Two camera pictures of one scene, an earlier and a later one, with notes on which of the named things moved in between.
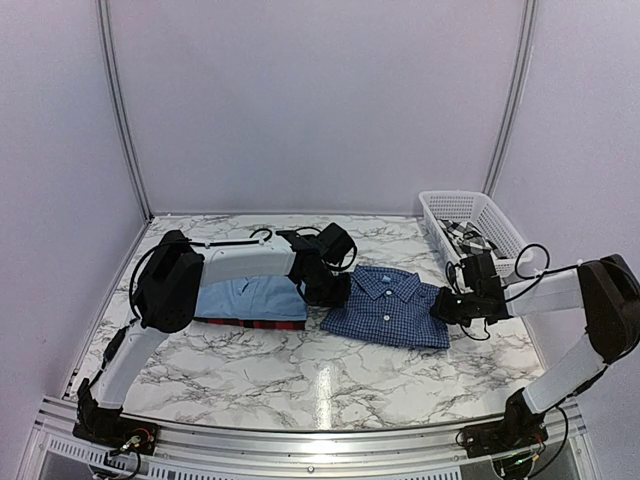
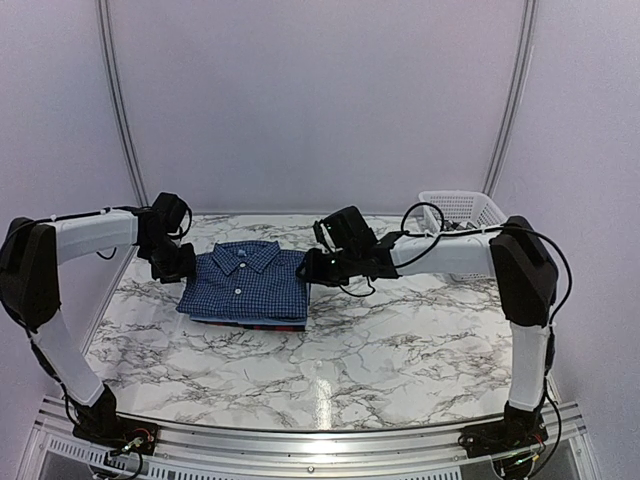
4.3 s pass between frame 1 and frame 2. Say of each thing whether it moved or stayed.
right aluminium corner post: stayed
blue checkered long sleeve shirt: moved
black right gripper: moved
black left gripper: moved
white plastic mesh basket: stayed
